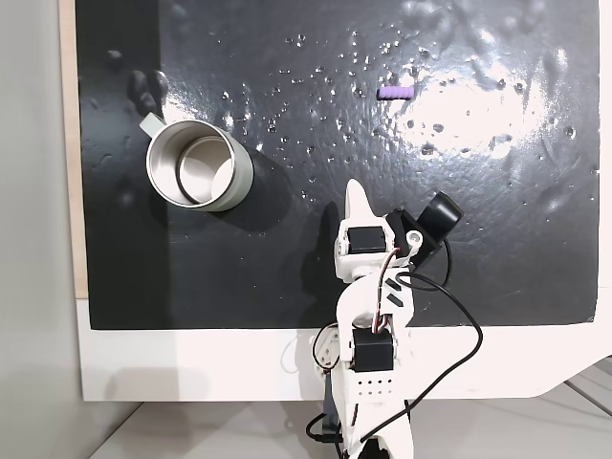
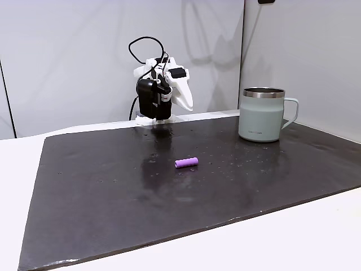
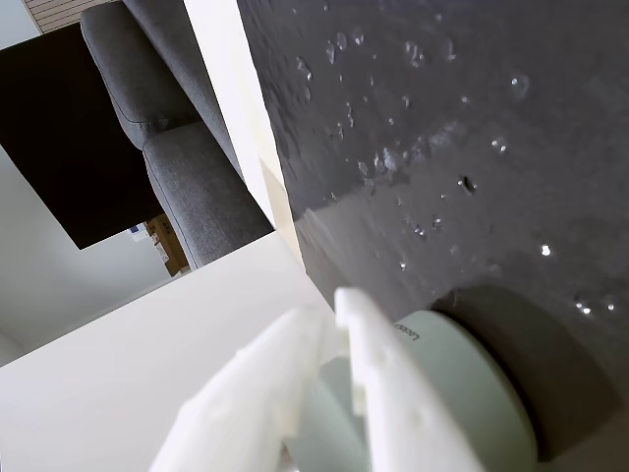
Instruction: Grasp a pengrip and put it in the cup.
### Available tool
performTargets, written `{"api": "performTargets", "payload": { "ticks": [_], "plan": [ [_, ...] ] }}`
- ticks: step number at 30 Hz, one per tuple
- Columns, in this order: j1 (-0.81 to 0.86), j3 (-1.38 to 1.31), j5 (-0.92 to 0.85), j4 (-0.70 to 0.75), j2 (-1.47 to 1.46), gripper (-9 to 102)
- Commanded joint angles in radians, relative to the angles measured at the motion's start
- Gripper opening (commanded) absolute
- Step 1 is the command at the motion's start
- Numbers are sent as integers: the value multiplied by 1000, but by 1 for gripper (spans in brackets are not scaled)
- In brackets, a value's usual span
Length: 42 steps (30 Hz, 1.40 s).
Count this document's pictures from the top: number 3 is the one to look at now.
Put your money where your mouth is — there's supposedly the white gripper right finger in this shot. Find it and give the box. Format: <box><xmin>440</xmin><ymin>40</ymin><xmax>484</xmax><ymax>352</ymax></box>
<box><xmin>333</xmin><ymin>287</ymin><xmax>492</xmax><ymax>472</ymax></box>

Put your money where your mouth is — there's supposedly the black flat panel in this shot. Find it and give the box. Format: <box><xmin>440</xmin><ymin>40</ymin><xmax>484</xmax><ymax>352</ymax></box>
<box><xmin>0</xmin><ymin>22</ymin><xmax>167</xmax><ymax>252</ymax></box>

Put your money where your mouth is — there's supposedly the brown cardboard box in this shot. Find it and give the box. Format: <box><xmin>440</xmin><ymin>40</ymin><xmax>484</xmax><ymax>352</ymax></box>
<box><xmin>145</xmin><ymin>212</ymin><xmax>192</xmax><ymax>277</ymax></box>

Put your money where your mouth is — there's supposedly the black glossy mat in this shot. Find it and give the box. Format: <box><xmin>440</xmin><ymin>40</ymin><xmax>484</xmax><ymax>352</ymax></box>
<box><xmin>235</xmin><ymin>0</ymin><xmax>629</xmax><ymax>472</ymax></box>

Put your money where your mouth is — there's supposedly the grey fabric sofa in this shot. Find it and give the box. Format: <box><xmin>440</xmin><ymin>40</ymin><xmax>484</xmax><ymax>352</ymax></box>
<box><xmin>80</xmin><ymin>0</ymin><xmax>274</xmax><ymax>269</ymax></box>

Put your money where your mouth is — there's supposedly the pale round cup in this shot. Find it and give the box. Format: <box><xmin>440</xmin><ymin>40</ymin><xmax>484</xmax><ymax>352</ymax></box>
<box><xmin>282</xmin><ymin>309</ymin><xmax>538</xmax><ymax>472</ymax></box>

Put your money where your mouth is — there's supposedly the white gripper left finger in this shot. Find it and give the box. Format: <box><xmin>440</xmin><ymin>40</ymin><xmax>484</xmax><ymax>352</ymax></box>
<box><xmin>146</xmin><ymin>307</ymin><xmax>341</xmax><ymax>472</ymax></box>

